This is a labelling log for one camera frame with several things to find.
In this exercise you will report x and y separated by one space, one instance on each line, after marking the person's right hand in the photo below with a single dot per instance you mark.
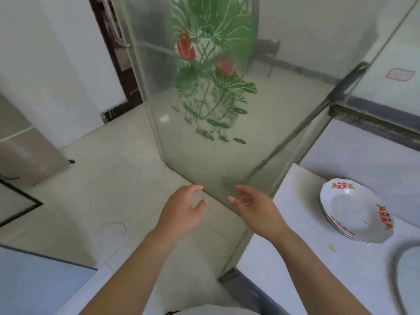
262 214

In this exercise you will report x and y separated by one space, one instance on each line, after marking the person's left hand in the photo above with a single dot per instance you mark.
179 213

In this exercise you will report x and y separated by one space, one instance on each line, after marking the person's left thumb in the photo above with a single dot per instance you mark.
200 205

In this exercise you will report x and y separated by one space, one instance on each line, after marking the person's right thumb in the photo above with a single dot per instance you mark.
238 203

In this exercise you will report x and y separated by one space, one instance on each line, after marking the person's left forearm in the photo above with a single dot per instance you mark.
137 268

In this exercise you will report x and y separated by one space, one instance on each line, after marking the person's right forearm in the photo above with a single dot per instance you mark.
315 272

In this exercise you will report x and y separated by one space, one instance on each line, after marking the white plate with red print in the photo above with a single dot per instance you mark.
356 209
328 219

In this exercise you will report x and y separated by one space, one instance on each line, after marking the glass door with floral print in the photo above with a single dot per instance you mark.
210 95

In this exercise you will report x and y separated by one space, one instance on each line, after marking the dark chair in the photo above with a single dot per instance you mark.
267 50

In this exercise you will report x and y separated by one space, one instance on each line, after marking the dark stone ledge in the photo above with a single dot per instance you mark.
374 123

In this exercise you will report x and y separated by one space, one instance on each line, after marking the light blue cabinet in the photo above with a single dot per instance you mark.
39 282

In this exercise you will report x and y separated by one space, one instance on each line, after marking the black framed floor panel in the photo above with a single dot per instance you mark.
19 201

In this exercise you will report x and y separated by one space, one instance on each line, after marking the silver metal appliance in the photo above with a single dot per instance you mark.
26 147

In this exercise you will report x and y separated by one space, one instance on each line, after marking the plain white plate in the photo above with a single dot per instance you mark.
408 280

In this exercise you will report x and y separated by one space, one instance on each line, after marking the dark brown door frame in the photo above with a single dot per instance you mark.
113 68

